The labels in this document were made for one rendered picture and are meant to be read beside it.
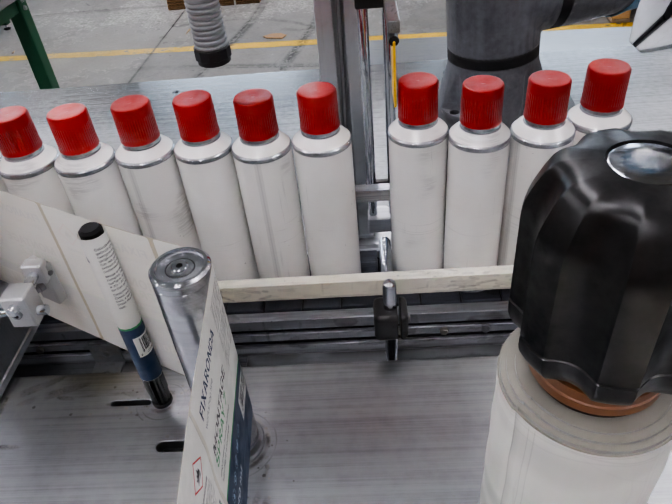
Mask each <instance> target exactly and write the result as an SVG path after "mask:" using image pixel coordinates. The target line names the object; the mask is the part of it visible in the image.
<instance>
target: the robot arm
mask: <svg viewBox="0 0 672 504"><path fill-rule="evenodd" d="M636 8H637V11H636V14H635V17H634V21H633V26H632V30H631V34H630V39H629V42H630V43H631V44H632V45H633V46H634V47H636V49H637V50H638V51H639V52H641V53H648V52H654V51H660V50H665V49H670V48H672V17H671V15H672V0H446V22H447V65H446V68H445V71H444V75H443V78H442V81H441V84H440V88H439V91H438V117H439V118H441V119H442V120H443V121H444V122H445V123H446V124H447V125H448V128H449V129H450V128H451V127H452V126H453V125H454V124H456V123H457V122H459V121H460V111H461V93H462V83H463V82H464V81H465V80H466V79H467V78H469V77H472V76H476V75H491V76H495V77H498V78H500V79H501V80H502V81H503V82H504V84H505V88H504V99H503V109H502V123H504V124H505V125H506V126H507V127H508V128H509V129H510V127H511V124H512V123H513V122H514V121H515V120H517V119H518V118H520V117H521V116H523V112H524V108H525V100H526V92H527V85H528V78H529V77H530V75H531V74H533V73H534V72H537V71H541V70H543V69H542V65H541V62H540V57H539V54H540V40H541V32H542V31H543V30H547V29H552V28H556V27H561V26H565V25H570V24H574V23H578V22H583V21H587V20H592V19H596V18H601V17H613V16H617V15H620V14H622V13H624V12H625V11H629V10H632V9H636ZM670 17H671V18H670ZM669 18H670V19H669Z"/></svg>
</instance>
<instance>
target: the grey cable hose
mask: <svg viewBox="0 0 672 504"><path fill-rule="evenodd" d="M184 2H185V3H184V4H185V7H186V12H187V17H188V22H189V23H190V24H189V26H190V28H191V33H192V38H193V43H194V47H193V50H194V54H195V58H196V61H198V65H199V66H201V67H203V68H217V67H221V66H224V65H226V64H227V63H229V62H230V60H231V55H232V53H231V48H230V44H229V41H227V36H226V34H225V33H226V31H225V29H224V28H225V26H224V24H223V23H224V21H223V19H222V17H223V16H222V13H221V8H220V3H219V0H184Z"/></svg>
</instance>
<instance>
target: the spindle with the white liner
mask: <svg viewBox="0 0 672 504"><path fill-rule="evenodd" d="M508 313H509V316H510V318H511V319H512V321H513V322H514V323H515V324H516V325H517V326H518V328H516V329H515V330H514V331H513V332H512V333H511V334H510V335H509V337H508V338H507V339H506V341H505V342H504V344H503V346H502V348H501V351H500V354H499V357H498V363H497V377H496V386H495V393H494V397H493V402H492V408H491V418H490V429H489V436H488V440H487V446H486V453H485V463H484V473H483V478H482V483H481V490H480V497H479V500H478V504H647V503H648V500H649V498H650V495H651V493H652V491H653V489H654V487H655V485H656V484H657V482H658V480H659V478H660V476H661V474H662V472H663V470H664V468H665V466H666V463H667V460H668V458H669V455H670V452H671V450H672V132H671V131H665V130H653V131H632V130H625V129H619V128H611V129H604V130H599V131H595V132H591V133H588V134H586V135H585V136H583V137H582V138H581V139H580V141H579V142H578V143H577V144H576V145H573V146H570V147H566V148H563V149H561V150H559V151H557V152H556V153H554V154H553V155H552V156H551V158H550V159H549V160H548V161H547V162H546V163H545V164H544V166H543V167H542V168H541V170H540V171H539V172H538V174H537V175H536V177H535V178H534V180H533V181H532V183H531V184H530V186H529V188H528V190H527V193H526V195H525V198H524V201H523V205H522V209H521V214H520V221H519V229H518V236H517V244H516V251H515V258H514V266H513V273H512V281H511V288H510V296H509V303H508Z"/></svg>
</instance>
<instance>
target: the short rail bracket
mask: <svg viewBox="0 0 672 504"><path fill-rule="evenodd" d="M382 286H383V297H380V298H376V299H375V300H374V301H373V313H374V331H375V337H376V338H377V339H378V340H385V350H386V361H390V360H398V339H399V330H398V311H397V289H396V282H395V281H394V280H393V279H386V280H384V282H383V285H382ZM410 322H411V317H410V313H409V312H408V311H407V302H406V299H405V298H404V297H401V296H400V297H399V323H400V334H401V339H405V338H407V336H408V323H410Z"/></svg>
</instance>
